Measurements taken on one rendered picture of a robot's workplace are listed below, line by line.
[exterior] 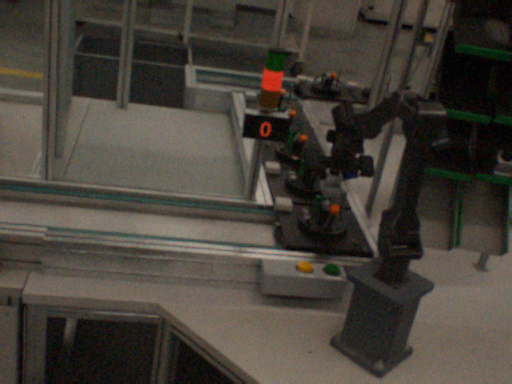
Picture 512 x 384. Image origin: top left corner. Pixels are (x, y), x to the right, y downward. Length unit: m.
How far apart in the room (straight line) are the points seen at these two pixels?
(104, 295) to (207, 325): 0.26
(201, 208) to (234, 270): 0.28
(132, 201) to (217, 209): 0.24
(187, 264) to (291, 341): 0.32
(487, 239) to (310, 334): 0.60
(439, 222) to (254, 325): 0.61
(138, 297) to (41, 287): 0.23
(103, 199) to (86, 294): 0.35
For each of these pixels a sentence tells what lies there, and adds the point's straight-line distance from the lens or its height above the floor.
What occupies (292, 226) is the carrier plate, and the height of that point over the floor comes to 0.97.
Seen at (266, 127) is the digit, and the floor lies 1.21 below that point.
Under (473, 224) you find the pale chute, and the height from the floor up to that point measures 1.04.
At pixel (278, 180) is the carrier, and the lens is 2.11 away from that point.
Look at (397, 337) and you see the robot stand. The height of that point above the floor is 0.95.
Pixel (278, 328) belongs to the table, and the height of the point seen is 0.86.
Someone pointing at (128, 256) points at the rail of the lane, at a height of 0.93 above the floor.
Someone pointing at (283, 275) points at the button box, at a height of 0.96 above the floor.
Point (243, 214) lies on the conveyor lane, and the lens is 1.93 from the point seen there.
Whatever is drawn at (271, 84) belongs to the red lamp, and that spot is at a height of 1.33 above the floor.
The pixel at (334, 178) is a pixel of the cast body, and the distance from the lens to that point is 1.80.
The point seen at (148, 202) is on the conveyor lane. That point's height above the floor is 0.95.
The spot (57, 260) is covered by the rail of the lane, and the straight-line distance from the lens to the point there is 1.70.
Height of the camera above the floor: 1.82
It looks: 26 degrees down
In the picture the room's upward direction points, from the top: 10 degrees clockwise
